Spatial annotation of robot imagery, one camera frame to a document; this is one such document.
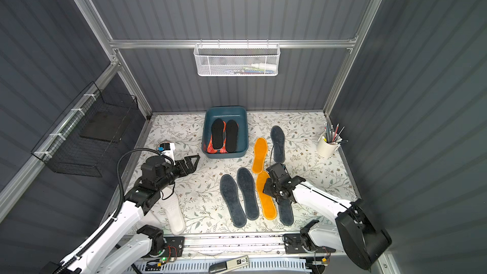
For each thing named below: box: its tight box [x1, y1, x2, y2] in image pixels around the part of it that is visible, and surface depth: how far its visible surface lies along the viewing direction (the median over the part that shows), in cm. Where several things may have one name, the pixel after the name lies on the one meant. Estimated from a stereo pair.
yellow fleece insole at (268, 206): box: [256, 170, 278, 221], surface depth 85 cm
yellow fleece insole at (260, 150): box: [252, 137, 269, 175], surface depth 104 cm
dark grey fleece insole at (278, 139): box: [270, 125, 286, 164], surface depth 107 cm
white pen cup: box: [317, 131, 342, 157], surface depth 96 cm
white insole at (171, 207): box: [158, 190, 186, 236], surface depth 82 cm
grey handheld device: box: [208, 254, 250, 274], surface depth 68 cm
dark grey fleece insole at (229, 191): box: [219, 173, 248, 228], surface depth 87 cm
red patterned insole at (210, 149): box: [206, 138, 218, 154], surface depth 104 cm
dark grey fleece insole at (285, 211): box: [276, 197, 295, 227], surface depth 82 cm
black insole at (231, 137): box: [225, 119, 239, 153], surface depth 108 cm
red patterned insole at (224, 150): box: [219, 121, 228, 154], surface depth 104 cm
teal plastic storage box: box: [201, 106, 250, 160], surface depth 111 cm
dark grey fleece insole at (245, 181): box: [236, 167, 260, 221], surface depth 89 cm
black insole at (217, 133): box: [211, 117, 224, 150], surface depth 111 cm
